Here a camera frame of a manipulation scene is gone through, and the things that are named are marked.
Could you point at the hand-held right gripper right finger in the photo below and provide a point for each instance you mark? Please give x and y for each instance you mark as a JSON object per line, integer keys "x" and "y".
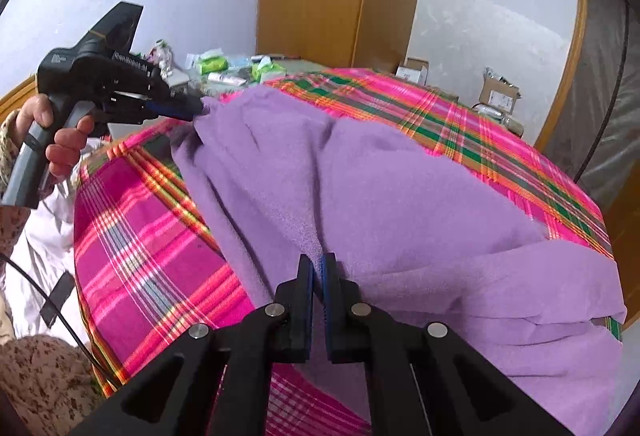
{"x": 329, "y": 301}

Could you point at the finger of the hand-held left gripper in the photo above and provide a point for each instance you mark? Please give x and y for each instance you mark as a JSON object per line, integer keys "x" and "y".
{"x": 150, "y": 115}
{"x": 185, "y": 104}

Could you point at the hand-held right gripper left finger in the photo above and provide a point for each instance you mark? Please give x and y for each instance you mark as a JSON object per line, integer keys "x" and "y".
{"x": 302, "y": 311}

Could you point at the purple fleece pants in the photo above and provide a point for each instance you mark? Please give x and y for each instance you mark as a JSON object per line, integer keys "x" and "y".
{"x": 350, "y": 176}

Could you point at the person's left hand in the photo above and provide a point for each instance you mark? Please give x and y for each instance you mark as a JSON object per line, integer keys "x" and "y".
{"x": 65, "y": 150}

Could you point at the green tissue pack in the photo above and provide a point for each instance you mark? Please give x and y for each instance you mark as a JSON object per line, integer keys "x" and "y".
{"x": 212, "y": 64}
{"x": 267, "y": 71}

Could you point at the white cream tube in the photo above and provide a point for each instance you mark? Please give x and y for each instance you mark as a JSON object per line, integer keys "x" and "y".
{"x": 226, "y": 77}

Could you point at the small toy figurine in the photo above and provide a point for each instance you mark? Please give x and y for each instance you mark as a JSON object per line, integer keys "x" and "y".
{"x": 162, "y": 56}

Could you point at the pink plaid bed sheet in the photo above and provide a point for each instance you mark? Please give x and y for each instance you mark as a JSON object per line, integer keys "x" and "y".
{"x": 135, "y": 216}

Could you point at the glass top folding table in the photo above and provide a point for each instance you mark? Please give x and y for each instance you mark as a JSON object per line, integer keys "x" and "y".
{"x": 300, "y": 64}

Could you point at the white quilt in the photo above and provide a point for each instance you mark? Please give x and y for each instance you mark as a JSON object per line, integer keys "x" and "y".
{"x": 40, "y": 246}

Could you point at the white cardboard box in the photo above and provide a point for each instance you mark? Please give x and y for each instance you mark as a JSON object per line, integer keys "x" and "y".
{"x": 412, "y": 71}

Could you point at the clear plastic wrapped package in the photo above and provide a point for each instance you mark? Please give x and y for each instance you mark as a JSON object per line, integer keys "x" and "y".
{"x": 497, "y": 118}

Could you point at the open labelled cardboard box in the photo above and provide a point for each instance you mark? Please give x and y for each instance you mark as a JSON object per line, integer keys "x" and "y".
{"x": 497, "y": 93}

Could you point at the person's floral top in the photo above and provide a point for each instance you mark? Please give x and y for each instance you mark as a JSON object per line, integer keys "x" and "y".
{"x": 40, "y": 386}

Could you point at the translucent plastic door curtain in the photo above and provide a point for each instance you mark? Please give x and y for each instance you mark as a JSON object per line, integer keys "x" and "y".
{"x": 610, "y": 90}

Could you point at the wooden bed frame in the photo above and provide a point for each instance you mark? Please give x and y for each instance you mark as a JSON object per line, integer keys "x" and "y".
{"x": 15, "y": 98}

